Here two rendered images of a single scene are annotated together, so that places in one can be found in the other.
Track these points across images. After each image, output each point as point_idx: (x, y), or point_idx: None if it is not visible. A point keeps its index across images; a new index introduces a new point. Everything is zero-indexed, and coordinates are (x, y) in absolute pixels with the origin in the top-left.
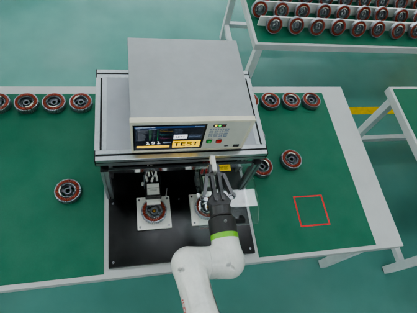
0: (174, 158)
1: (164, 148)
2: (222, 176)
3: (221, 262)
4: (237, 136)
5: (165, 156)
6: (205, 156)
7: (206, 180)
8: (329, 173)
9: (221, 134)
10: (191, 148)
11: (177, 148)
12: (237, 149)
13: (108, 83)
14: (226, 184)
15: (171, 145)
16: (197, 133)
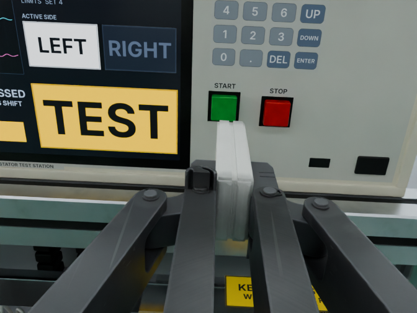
0: (45, 203)
1: (5, 153)
2: (307, 236)
3: None
4: (381, 81)
5: (0, 192)
6: None
7: (121, 229)
8: None
9: (285, 44)
10: (142, 170)
11: (70, 161)
12: (385, 200)
13: None
14: (371, 284)
15: (34, 122)
16: (149, 16)
